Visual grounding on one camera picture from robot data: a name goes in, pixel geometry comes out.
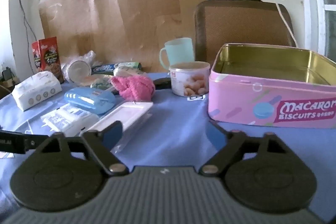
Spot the pink knitted yarn bundle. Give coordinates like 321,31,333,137
111,75,155,102

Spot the white blue wipes packet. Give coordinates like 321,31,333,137
41,103,100,137

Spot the round biscuit can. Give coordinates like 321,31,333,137
169,61,210,97

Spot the mint green plastic mug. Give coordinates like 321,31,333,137
159,38,195,70

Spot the brown cardboard sheet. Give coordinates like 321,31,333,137
39,0,204,72

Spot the blue green toothpaste box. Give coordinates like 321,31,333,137
91,62,142,75

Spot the blue plastic case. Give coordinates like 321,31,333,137
64,87,116,115

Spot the red snack box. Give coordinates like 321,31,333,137
32,37,64,84

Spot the white tissue pack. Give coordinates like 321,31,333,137
11,71,62,111

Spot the clear plastic wrapped cup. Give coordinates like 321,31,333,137
61,51,96,83

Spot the brown chair backrest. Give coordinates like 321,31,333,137
194,0,295,64

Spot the green white soft packet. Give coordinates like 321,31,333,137
90,76,112,90

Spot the black qr marker sticker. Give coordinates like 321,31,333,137
187,94,206,101

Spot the pink macaron biscuit tin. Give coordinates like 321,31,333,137
208,43,335,128

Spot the black thin wall cable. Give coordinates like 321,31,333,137
12,0,38,75

